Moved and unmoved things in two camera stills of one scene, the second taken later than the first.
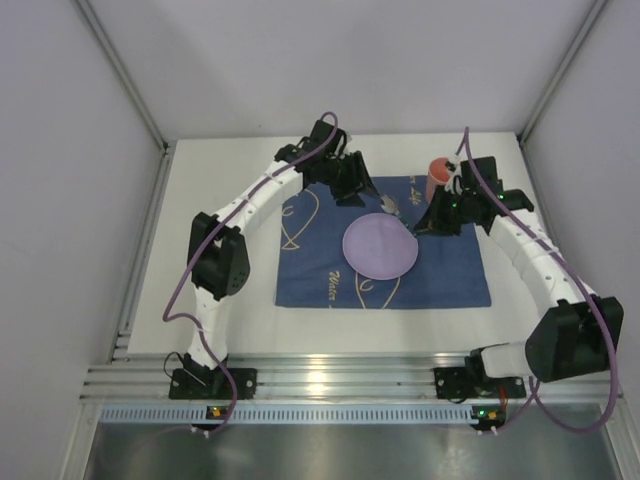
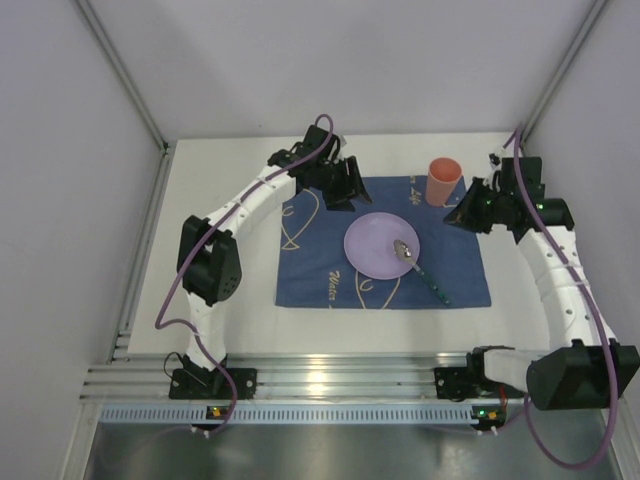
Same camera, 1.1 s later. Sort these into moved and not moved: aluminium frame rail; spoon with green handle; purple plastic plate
Moved: spoon with green handle
Not moved: aluminium frame rail; purple plastic plate
